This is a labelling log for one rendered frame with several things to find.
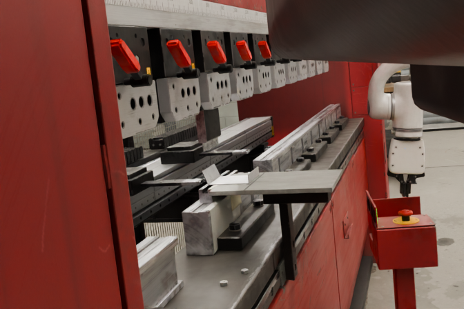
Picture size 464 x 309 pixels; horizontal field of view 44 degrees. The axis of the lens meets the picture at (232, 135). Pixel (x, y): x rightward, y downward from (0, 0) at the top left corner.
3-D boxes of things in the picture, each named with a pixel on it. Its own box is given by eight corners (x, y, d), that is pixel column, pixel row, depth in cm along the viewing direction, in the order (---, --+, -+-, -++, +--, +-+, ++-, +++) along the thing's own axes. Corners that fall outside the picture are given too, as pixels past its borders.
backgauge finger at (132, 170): (193, 194, 129) (190, 172, 129) (91, 197, 137) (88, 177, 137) (211, 182, 141) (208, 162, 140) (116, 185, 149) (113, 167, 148)
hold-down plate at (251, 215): (242, 250, 122) (240, 236, 121) (217, 250, 123) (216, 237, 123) (275, 211, 150) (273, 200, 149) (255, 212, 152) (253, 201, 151)
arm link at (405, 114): (391, 128, 165) (424, 129, 163) (393, 82, 163) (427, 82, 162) (387, 125, 173) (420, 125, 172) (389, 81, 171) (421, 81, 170)
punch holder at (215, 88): (210, 110, 120) (201, 30, 118) (172, 113, 123) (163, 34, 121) (232, 103, 134) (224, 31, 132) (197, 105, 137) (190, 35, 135)
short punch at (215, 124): (208, 152, 127) (203, 108, 126) (199, 152, 128) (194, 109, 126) (221, 144, 136) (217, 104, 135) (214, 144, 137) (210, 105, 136)
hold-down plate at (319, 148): (315, 161, 213) (315, 153, 212) (301, 162, 214) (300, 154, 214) (327, 147, 241) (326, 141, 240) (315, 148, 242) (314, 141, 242)
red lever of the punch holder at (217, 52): (219, 38, 116) (233, 67, 123) (199, 40, 117) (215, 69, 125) (218, 45, 115) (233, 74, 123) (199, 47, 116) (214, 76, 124)
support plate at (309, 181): (332, 192, 116) (331, 187, 116) (209, 196, 124) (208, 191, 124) (342, 173, 133) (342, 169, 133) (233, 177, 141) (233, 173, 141)
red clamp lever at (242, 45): (246, 38, 134) (257, 64, 142) (230, 40, 136) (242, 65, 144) (246, 44, 134) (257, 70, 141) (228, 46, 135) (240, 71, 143)
